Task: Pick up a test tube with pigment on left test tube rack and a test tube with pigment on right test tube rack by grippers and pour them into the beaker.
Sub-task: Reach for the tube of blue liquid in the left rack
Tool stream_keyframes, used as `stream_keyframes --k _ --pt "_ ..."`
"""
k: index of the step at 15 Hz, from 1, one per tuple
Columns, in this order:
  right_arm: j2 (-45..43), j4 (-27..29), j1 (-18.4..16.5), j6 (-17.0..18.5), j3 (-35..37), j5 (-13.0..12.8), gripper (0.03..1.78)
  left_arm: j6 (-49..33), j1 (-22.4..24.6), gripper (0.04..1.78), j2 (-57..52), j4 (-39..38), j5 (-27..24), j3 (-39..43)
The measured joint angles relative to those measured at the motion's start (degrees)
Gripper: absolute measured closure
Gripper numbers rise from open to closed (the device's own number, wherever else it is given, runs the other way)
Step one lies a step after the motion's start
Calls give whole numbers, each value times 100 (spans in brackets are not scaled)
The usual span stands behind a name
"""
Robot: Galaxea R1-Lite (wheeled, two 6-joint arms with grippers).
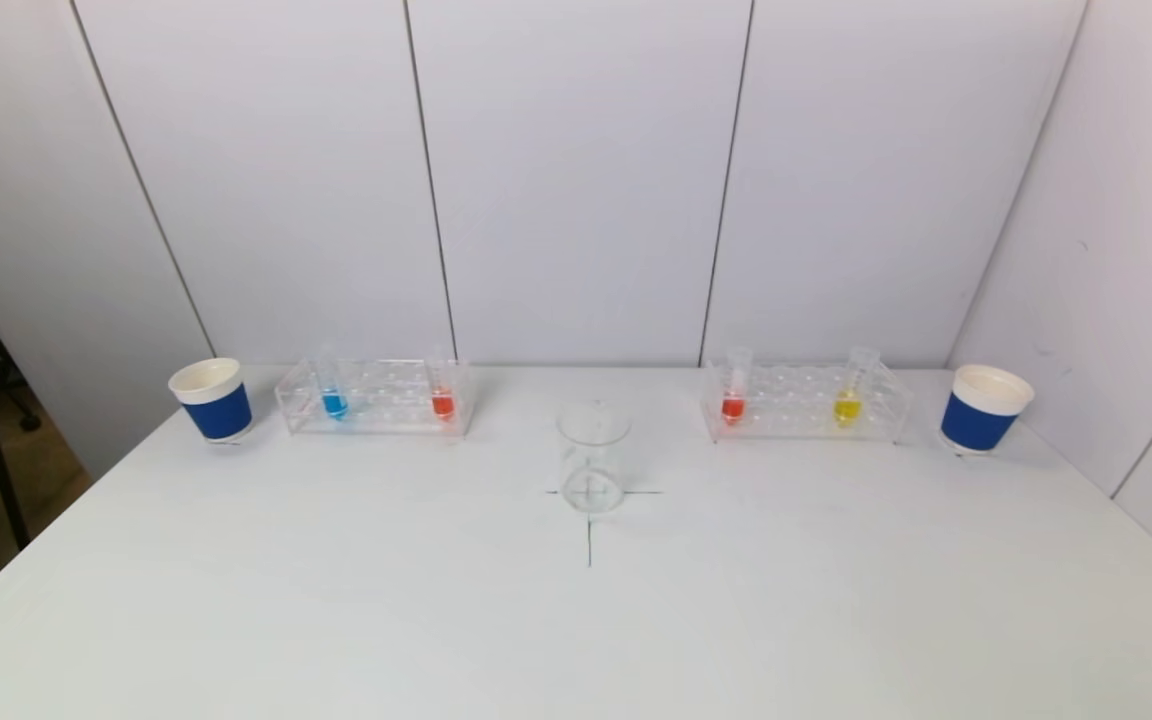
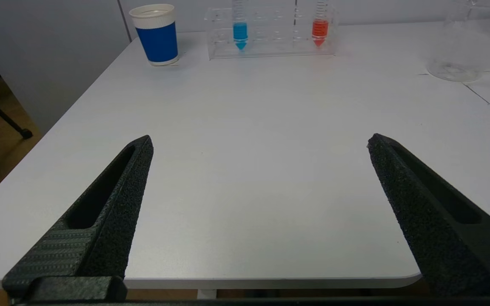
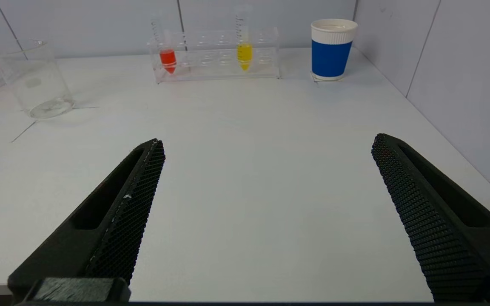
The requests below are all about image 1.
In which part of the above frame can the blue pigment test tube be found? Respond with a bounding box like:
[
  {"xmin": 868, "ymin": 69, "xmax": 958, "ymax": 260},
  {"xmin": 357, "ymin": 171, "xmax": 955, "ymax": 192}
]
[{"xmin": 314, "ymin": 348, "xmax": 350, "ymax": 422}]

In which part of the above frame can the test tube with yellow pigment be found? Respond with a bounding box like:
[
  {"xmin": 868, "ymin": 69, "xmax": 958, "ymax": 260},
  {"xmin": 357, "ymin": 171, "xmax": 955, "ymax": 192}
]
[{"xmin": 833, "ymin": 346, "xmax": 881, "ymax": 428}]

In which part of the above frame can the clear acrylic test tube rack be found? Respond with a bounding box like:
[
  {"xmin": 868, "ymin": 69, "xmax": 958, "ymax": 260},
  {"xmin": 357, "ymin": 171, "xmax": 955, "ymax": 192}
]
[
  {"xmin": 701, "ymin": 360, "xmax": 914, "ymax": 444},
  {"xmin": 274, "ymin": 358, "xmax": 474, "ymax": 438}
]

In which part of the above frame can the test tube with red pigment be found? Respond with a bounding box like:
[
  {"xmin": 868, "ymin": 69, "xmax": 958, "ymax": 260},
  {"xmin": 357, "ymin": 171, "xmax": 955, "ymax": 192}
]
[
  {"xmin": 721, "ymin": 346, "xmax": 755, "ymax": 426},
  {"xmin": 426, "ymin": 350, "xmax": 458, "ymax": 422}
]

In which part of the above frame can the clear glass beaker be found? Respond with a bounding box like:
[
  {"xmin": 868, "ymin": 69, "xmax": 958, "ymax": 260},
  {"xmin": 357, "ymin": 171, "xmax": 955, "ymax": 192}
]
[{"xmin": 556, "ymin": 399, "xmax": 632, "ymax": 515}]

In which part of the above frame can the blue white paper cup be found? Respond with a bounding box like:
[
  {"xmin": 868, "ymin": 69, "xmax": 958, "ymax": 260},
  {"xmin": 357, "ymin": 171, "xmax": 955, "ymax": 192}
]
[
  {"xmin": 168, "ymin": 358, "xmax": 255, "ymax": 444},
  {"xmin": 939, "ymin": 364, "xmax": 1035, "ymax": 456}
]

